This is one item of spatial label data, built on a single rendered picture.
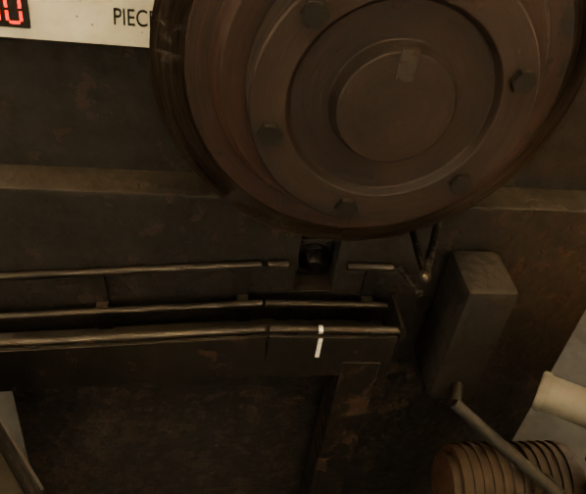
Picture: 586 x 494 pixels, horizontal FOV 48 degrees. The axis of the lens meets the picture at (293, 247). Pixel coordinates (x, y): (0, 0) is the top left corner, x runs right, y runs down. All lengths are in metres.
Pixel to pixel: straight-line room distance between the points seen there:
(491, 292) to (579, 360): 1.22
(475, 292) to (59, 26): 0.64
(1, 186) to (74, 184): 0.09
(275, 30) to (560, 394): 0.67
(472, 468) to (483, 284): 0.29
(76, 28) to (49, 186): 0.21
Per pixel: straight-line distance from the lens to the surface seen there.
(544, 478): 1.10
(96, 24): 0.85
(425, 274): 0.79
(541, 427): 1.94
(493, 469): 1.12
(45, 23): 0.86
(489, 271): 1.00
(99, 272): 0.99
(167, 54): 0.70
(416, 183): 0.72
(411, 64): 0.63
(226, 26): 0.66
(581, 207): 1.08
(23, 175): 0.96
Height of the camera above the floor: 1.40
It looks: 39 degrees down
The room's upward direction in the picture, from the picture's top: 9 degrees clockwise
